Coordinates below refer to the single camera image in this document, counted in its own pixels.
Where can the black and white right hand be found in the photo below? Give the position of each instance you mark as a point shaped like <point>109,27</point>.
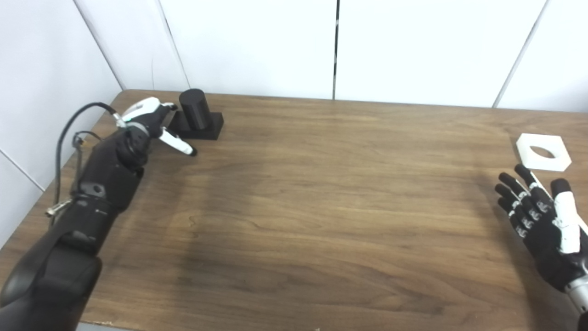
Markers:
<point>546,239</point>

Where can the black and white left hand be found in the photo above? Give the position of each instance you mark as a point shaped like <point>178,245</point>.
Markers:
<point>147,112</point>

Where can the black cylindrical peg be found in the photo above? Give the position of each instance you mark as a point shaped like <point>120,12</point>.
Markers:
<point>195,110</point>

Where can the white square piece with hole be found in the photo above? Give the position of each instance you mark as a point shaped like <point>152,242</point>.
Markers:
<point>556,162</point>

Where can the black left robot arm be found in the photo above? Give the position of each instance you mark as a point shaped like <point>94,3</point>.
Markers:
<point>92,202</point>

